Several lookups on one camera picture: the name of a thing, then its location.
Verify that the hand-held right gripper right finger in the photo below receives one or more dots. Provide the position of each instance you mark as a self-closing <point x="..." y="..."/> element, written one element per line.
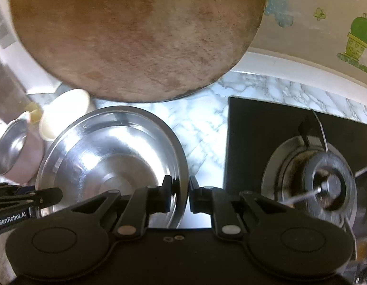
<point x="198" y="199"/>

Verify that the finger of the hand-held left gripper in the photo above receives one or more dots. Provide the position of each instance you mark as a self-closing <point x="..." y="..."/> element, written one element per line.
<point x="49" y="196"/>
<point x="24" y="190"/>

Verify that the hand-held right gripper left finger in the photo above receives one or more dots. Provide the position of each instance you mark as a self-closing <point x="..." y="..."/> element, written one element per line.
<point x="164" y="197"/>

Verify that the stainless steel bowl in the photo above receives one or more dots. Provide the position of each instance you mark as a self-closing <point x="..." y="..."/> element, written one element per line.
<point x="112" y="148"/>

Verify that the cream bowl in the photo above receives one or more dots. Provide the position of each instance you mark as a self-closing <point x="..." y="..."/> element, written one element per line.
<point x="61" y="112"/>

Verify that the pale yellow block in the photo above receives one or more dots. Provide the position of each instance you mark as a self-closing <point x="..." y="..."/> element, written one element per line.
<point x="33" y="111"/>

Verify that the kitchen cleaver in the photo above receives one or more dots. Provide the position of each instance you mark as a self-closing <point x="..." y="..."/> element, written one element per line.
<point x="8" y="92"/>

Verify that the black gas stove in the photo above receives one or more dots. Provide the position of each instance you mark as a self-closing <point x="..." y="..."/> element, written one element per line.
<point x="260" y="115"/>

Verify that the gas burner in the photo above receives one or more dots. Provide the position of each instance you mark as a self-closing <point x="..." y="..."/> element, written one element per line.
<point x="329" y="184"/>

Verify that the round wooden cutting board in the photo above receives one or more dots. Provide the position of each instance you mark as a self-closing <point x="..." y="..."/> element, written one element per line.
<point x="136" y="35"/>

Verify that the blue-green cactus wall sticker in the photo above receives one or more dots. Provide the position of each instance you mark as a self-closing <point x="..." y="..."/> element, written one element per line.
<point x="278" y="6"/>

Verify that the potted cactus wall sticker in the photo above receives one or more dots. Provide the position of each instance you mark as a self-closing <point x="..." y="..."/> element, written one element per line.
<point x="360" y="32"/>

